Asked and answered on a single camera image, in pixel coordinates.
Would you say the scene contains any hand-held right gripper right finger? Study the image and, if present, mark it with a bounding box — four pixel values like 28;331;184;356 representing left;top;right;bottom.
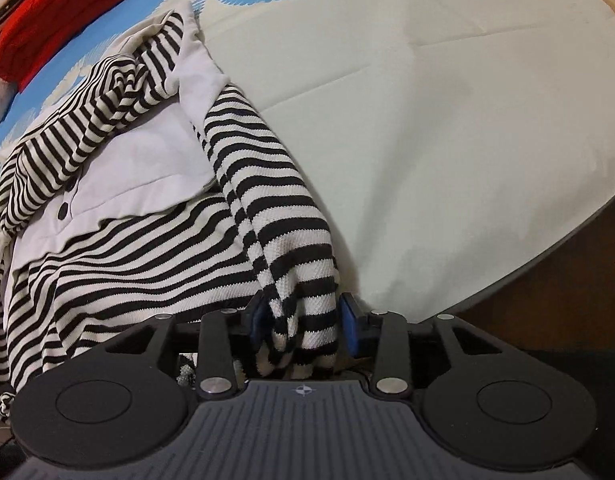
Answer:
339;294;508;400

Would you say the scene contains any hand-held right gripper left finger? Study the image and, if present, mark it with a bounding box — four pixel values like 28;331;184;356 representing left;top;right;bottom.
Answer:
104;294;268;400

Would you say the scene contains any black white striped hooded top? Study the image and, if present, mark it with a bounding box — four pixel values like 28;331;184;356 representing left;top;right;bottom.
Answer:
0;2;341;418

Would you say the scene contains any red folded blanket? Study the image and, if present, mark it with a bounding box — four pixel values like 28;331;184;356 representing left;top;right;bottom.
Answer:
0;0;149;92

